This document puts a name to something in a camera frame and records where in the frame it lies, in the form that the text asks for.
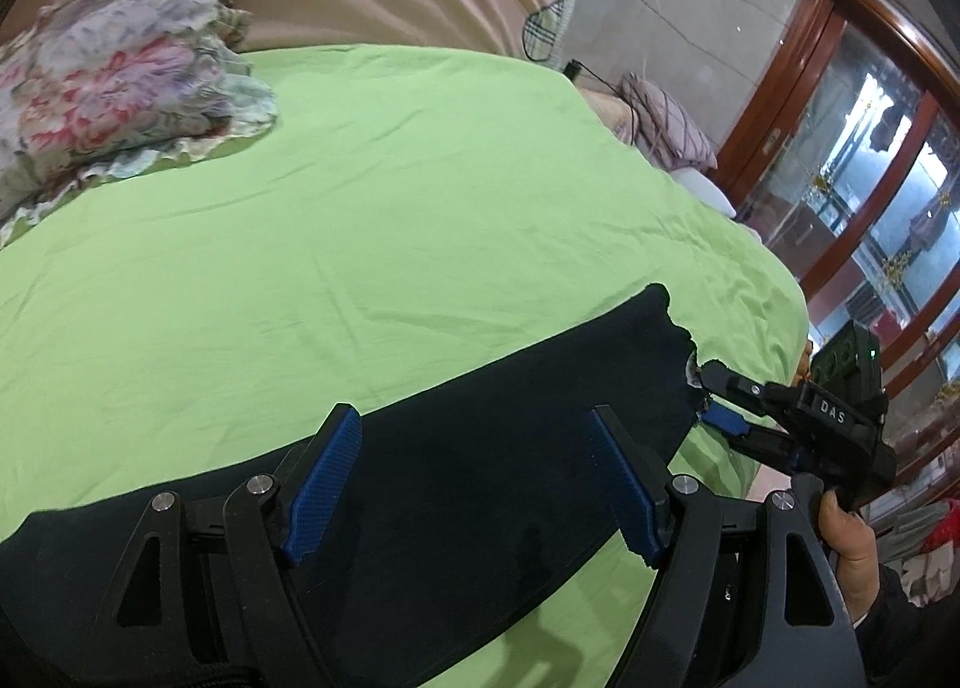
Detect right forearm dark sleeve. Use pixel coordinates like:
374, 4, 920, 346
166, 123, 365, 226
856, 566, 960, 688

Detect green bed sheet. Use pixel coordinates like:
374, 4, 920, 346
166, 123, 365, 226
2, 46, 807, 686

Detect black charger on bed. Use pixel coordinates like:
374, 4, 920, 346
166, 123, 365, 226
563, 59, 584, 82

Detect wooden glass door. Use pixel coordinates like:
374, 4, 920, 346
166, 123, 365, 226
714, 0, 960, 495

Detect floral ruffled pillow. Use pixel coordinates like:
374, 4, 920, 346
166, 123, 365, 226
2, 0, 278, 241

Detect right hand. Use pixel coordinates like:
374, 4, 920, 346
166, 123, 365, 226
818, 490, 880, 621

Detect black pants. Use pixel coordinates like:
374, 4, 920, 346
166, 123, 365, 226
2, 285, 698, 686

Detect pink striped pillow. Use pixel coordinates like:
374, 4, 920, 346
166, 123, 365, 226
619, 73, 718, 173

